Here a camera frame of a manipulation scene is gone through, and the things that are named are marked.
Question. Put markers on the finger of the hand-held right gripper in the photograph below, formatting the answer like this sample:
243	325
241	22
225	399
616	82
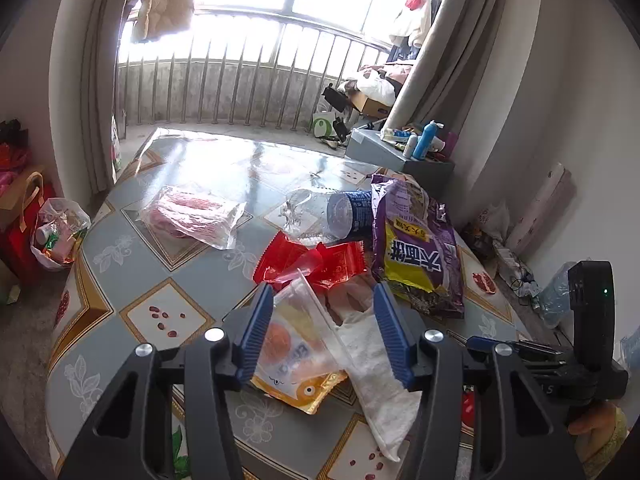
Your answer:
482	346

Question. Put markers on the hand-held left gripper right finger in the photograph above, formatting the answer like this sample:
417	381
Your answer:
392	335

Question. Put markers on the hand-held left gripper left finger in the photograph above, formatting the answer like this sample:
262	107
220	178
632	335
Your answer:
255	335

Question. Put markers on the orange white snack packet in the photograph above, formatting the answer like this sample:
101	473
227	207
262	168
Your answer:
280	345

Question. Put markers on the white paper towel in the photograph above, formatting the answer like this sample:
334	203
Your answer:
380	400

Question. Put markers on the clear bottle blue label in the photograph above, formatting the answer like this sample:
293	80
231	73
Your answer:
350	210

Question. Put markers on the person's right forearm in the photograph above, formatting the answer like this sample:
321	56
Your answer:
600	452

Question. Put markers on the person's right hand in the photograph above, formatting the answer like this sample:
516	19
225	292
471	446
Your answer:
595	417

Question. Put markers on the clear bluish plastic bag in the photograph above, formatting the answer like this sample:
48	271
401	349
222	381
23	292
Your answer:
555	295

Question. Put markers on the red plastic wrapper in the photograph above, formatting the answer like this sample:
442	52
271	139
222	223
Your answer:
285	260

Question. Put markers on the purple yellow snack bag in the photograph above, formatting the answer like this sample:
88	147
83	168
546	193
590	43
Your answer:
415	245

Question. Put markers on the fruit print tablecloth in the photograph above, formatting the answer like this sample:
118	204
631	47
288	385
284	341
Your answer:
150	280

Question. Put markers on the white plastic floor bag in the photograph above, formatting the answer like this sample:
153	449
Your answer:
492	220

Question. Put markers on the pink patterned roll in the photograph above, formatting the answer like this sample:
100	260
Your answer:
545	200

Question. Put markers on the clear packet pink contents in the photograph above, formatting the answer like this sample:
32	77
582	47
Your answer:
190	210

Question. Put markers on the grey cabinet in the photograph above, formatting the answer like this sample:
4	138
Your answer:
390	152

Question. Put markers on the small white bottle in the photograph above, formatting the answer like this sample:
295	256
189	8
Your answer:
410	146

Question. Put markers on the blue plastic bottle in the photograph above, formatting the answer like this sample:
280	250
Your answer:
427	140

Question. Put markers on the purple container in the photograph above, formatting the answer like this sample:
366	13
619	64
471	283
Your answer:
450	142

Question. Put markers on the white bag green logo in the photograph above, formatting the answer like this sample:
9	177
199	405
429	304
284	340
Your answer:
322	125

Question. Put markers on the clear plastic bag of rubbish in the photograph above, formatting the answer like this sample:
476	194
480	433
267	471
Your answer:
60	230

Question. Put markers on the cardboard box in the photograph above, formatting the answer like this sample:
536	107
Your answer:
370	105

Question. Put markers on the black bag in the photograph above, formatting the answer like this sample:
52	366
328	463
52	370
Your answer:
334	97

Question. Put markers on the metal balcony railing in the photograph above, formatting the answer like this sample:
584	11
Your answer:
225	80

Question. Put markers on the grey curtain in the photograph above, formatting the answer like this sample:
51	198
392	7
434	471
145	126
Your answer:
460	60
95	85

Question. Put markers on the red plastic bag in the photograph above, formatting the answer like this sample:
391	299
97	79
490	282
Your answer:
10	157

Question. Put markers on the white hanging garment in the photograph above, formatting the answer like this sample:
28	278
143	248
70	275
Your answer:
412	25

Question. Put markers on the beige padded jacket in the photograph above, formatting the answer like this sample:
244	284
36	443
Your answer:
165	0

